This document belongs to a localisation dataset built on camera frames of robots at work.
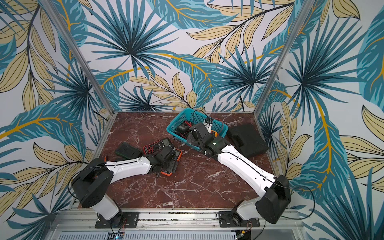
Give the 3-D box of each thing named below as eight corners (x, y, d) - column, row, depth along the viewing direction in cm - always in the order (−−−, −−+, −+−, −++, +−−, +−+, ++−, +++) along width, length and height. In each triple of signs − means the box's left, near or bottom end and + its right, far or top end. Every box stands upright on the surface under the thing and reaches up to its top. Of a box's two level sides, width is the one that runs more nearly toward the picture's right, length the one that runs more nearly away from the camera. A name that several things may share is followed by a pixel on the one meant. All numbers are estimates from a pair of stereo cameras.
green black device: (116, 153, 99) (114, 150, 95) (125, 143, 103) (123, 140, 100) (136, 163, 94) (134, 160, 91) (144, 152, 99) (142, 149, 96)
